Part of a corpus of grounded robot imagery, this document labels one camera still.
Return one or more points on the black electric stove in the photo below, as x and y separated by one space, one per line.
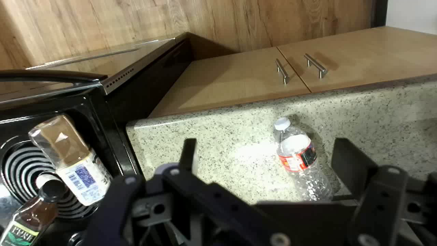
137 87

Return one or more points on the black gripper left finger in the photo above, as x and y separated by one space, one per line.
188 152

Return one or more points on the clear bag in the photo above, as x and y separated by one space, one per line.
76 166

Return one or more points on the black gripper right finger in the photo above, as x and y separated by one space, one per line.
353 166

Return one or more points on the large coil burner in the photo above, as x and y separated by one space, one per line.
23 169

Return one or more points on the small dark sauce bottle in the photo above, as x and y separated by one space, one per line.
28 219

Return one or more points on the clear water bottle red label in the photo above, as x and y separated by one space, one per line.
298 152

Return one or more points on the wooden lower cabinet door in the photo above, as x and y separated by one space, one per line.
374 55
227 83

